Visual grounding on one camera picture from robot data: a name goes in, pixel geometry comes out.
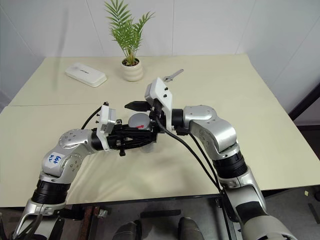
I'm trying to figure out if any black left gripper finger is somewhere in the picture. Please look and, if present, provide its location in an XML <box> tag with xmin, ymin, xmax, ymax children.
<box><xmin>122</xmin><ymin>126</ymin><xmax>157</xmax><ymax>139</ymax></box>
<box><xmin>122</xmin><ymin>137</ymin><xmax>158</xmax><ymax>150</ymax></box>

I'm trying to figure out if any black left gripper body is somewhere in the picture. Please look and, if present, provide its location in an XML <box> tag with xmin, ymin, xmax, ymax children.
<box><xmin>107</xmin><ymin>119</ymin><xmax>131</xmax><ymax>157</ymax></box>

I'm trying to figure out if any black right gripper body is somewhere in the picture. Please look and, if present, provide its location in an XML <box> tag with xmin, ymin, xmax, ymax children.
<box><xmin>148</xmin><ymin>98</ymin><xmax>167</xmax><ymax>134</ymax></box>

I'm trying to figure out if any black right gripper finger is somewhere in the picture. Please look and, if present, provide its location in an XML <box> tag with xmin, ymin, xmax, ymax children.
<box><xmin>124</xmin><ymin>100</ymin><xmax>149</xmax><ymax>113</ymax></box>

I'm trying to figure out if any grey round object red mark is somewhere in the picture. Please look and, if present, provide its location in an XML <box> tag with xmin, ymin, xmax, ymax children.
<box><xmin>127</xmin><ymin>112</ymin><xmax>156</xmax><ymax>154</ymax></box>

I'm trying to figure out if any white rectangular box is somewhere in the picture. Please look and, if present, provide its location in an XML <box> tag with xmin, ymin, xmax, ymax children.
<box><xmin>64</xmin><ymin>62</ymin><xmax>108</xmax><ymax>88</ymax></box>

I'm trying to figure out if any silver wrench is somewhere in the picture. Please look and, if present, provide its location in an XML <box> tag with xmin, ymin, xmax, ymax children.
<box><xmin>163</xmin><ymin>69</ymin><xmax>184</xmax><ymax>83</ymax></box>

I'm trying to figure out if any green plant in white pot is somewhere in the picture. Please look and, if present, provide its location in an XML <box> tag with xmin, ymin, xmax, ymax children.
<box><xmin>103</xmin><ymin>0</ymin><xmax>156</xmax><ymax>82</ymax></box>

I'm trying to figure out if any white label with blue writing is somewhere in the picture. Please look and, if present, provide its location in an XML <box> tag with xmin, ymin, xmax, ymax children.
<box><xmin>42</xmin><ymin>150</ymin><xmax>65</xmax><ymax>171</ymax></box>

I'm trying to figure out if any rusty brown metal bar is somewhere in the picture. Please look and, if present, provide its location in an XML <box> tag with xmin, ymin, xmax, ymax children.
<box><xmin>83</xmin><ymin>205</ymin><xmax>101</xmax><ymax>240</ymax></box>

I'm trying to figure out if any dark rounded shape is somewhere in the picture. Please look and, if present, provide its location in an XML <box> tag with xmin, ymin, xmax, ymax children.
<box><xmin>111</xmin><ymin>219</ymin><xmax>144</xmax><ymax>240</ymax></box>
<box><xmin>177</xmin><ymin>216</ymin><xmax>202</xmax><ymax>240</ymax></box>

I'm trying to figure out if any black slanted bar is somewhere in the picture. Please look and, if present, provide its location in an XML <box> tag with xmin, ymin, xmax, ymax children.
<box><xmin>288</xmin><ymin>82</ymin><xmax>320</xmax><ymax>124</ymax></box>

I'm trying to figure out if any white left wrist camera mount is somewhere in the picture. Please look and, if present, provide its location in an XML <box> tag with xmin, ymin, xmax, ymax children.
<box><xmin>95</xmin><ymin>101</ymin><xmax>119</xmax><ymax>152</ymax></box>

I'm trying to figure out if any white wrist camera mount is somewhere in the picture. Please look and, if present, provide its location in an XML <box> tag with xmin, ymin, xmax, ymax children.
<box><xmin>95</xmin><ymin>101</ymin><xmax>119</xmax><ymax>152</ymax></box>
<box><xmin>144</xmin><ymin>77</ymin><xmax>174</xmax><ymax>131</ymax></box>

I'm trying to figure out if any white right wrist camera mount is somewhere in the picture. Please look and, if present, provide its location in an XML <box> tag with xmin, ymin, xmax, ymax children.
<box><xmin>144</xmin><ymin>77</ymin><xmax>174</xmax><ymax>131</ymax></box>

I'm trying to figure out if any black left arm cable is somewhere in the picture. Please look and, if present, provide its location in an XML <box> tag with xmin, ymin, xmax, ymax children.
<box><xmin>81</xmin><ymin>107</ymin><xmax>103</xmax><ymax>130</ymax></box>

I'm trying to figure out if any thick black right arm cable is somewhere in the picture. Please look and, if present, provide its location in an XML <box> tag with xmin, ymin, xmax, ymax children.
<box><xmin>154</xmin><ymin>115</ymin><xmax>226</xmax><ymax>198</ymax></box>

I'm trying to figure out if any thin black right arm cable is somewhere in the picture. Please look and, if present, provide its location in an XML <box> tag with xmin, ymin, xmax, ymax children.
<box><xmin>187</xmin><ymin>131</ymin><xmax>224</xmax><ymax>191</ymax></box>

